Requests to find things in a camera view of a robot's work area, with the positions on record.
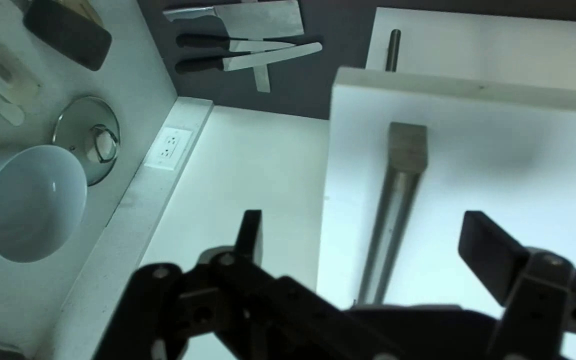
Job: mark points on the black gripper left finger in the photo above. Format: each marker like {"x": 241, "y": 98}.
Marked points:
{"x": 234, "y": 306}

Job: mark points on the white cabinet door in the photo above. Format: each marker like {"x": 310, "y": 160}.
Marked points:
{"x": 500, "y": 47}
{"x": 500, "y": 167}

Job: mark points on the black spatula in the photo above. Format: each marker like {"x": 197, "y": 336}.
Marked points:
{"x": 69, "y": 30}

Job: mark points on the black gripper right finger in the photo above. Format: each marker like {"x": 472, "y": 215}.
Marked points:
{"x": 508, "y": 273}

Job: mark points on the pale blue bowl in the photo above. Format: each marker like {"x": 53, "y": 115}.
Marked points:
{"x": 28, "y": 207}

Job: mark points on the white wall outlet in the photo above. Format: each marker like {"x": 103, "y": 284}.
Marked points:
{"x": 168, "y": 148}

